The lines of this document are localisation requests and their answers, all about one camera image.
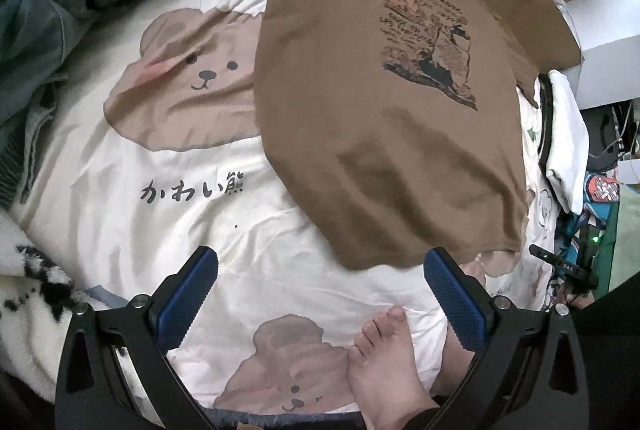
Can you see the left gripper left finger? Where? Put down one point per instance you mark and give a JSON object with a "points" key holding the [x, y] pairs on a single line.
{"points": [[92, 392]]}

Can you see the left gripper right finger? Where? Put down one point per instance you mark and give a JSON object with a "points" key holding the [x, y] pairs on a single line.
{"points": [[527, 371]]}

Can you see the brown printed t-shirt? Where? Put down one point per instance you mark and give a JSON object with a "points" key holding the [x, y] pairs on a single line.
{"points": [[395, 125]]}

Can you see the person's black trouser leg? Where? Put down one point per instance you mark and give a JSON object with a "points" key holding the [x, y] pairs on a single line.
{"points": [[608, 335]]}

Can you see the white black fluffy blanket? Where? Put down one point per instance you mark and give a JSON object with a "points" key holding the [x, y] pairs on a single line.
{"points": [[38, 299]]}

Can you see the white folded garment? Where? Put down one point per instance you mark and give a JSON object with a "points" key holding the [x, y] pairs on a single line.
{"points": [[565, 149]]}

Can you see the person's bare foot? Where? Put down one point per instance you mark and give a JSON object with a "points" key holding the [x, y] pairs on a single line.
{"points": [[382, 373]]}

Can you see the cream bear print bedsheet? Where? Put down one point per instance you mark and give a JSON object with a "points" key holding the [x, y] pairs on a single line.
{"points": [[144, 164]]}

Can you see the white board panel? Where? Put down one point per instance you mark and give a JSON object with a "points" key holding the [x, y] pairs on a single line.
{"points": [[599, 50]]}

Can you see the blue grey denim garment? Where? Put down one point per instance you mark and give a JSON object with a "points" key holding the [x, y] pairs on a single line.
{"points": [[37, 36]]}

